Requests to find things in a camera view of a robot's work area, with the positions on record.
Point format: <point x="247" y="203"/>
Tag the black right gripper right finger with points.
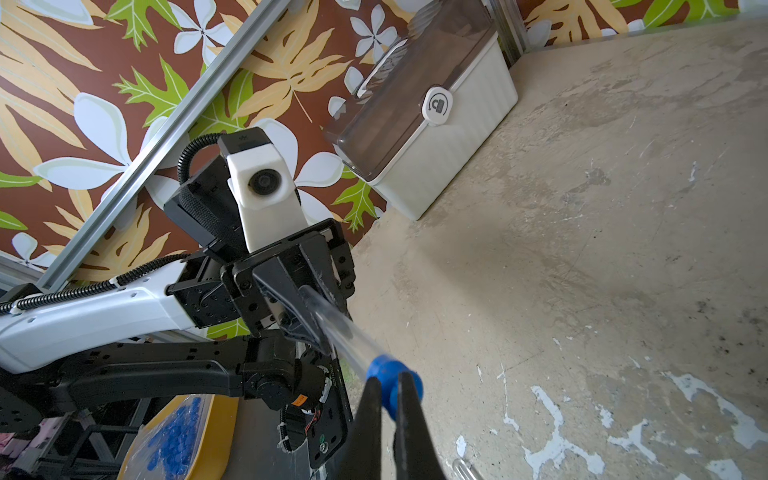
<point x="414" y="454"/>

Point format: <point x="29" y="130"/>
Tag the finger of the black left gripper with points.
<point x="275" y="278"/>

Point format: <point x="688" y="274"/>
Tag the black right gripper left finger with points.
<point x="362" y="457"/>

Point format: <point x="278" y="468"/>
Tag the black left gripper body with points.
<point x="263" y="288"/>

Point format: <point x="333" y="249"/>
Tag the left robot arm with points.
<point x="126" y="339"/>

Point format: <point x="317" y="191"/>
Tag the yellow tray of stoppers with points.
<point x="190" y="438"/>

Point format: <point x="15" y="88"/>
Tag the brown lid storage box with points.
<point x="428" y="105"/>

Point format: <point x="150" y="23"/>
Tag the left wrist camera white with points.
<point x="263" y="188"/>

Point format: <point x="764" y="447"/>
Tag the aluminium frame rail left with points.
<point x="221" y="70"/>

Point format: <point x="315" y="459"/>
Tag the aluminium frame post left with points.
<point x="510" y="27"/>

